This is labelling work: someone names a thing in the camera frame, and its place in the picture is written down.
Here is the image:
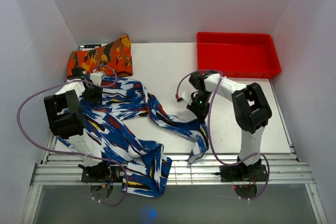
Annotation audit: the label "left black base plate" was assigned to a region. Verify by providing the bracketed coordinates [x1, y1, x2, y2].
[80, 165, 125, 183]

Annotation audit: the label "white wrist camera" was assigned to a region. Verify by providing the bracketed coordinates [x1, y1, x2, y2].
[176, 91, 192, 104]
[90, 72, 105, 86]

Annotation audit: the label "aluminium rail frame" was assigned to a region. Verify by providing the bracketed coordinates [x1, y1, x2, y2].
[30, 79, 316, 188]

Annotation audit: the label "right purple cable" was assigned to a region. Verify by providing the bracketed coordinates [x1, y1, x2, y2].
[175, 70, 270, 202]

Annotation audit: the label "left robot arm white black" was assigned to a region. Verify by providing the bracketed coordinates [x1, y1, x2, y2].
[44, 67, 111, 182]

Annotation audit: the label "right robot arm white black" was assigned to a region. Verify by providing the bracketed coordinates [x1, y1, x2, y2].
[187, 70, 272, 183]

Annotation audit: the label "purple cable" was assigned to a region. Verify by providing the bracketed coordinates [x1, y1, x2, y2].
[175, 70, 270, 202]
[16, 65, 129, 207]

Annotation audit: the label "red plastic tray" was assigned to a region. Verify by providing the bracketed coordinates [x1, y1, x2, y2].
[196, 32, 281, 79]

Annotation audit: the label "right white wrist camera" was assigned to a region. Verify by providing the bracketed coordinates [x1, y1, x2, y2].
[176, 91, 192, 104]

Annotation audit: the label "orange camouflage folded trousers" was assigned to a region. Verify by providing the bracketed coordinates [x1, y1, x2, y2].
[67, 34, 133, 77]

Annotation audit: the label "small blue white label card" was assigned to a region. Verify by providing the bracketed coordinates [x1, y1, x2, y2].
[79, 44, 102, 51]

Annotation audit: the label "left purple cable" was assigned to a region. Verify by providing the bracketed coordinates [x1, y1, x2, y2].
[16, 65, 129, 207]

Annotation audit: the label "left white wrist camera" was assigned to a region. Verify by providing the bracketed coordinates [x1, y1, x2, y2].
[90, 72, 105, 86]

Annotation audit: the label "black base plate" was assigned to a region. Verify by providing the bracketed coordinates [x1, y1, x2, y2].
[80, 165, 125, 183]
[215, 159, 268, 182]

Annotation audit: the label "blue white red patterned trousers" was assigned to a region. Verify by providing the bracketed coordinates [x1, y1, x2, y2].
[49, 76, 211, 198]

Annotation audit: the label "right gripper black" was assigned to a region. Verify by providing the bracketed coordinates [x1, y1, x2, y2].
[187, 91, 212, 123]

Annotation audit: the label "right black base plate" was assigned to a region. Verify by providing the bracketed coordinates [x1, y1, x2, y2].
[215, 159, 268, 182]

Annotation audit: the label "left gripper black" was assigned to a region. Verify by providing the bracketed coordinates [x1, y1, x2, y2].
[80, 82, 103, 106]

